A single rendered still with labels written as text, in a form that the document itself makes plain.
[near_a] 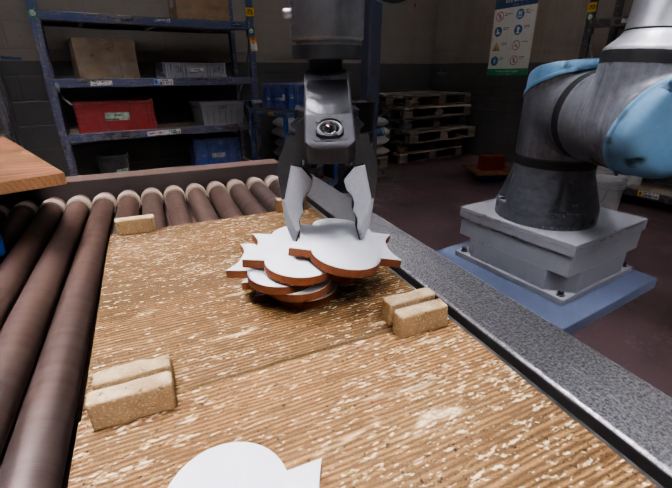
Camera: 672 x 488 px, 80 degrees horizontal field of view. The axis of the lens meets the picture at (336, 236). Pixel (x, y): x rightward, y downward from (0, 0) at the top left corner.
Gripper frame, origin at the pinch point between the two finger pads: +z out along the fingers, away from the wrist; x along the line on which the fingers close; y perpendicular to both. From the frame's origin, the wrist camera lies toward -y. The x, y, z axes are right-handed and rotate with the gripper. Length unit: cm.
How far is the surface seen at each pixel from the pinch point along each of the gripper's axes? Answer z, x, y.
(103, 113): 20, 189, 343
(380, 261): 1.9, -5.6, -3.7
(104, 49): -33, 183, 355
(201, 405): 7.1, 10.9, -18.3
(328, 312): 7.1, 0.2, -5.6
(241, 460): 6.1, 6.7, -24.3
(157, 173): 6, 40, 55
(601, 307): 13.7, -39.2, 3.5
